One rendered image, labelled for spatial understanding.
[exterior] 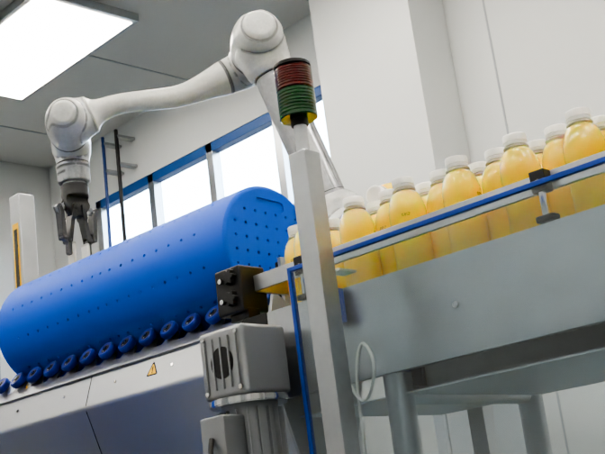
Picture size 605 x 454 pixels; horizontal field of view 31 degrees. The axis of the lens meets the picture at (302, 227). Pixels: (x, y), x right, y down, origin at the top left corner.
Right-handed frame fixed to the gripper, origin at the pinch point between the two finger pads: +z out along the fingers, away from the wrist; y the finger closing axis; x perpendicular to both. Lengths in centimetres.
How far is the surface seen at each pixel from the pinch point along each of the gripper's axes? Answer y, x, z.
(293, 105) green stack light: 45, 122, 9
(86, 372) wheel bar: 17.4, 23.4, 35.6
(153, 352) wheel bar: 18, 49, 36
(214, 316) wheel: 18, 69, 32
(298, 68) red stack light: 44, 123, 3
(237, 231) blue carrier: 16, 77, 15
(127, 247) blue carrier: 17.2, 41.7, 9.9
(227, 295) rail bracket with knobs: 31, 87, 32
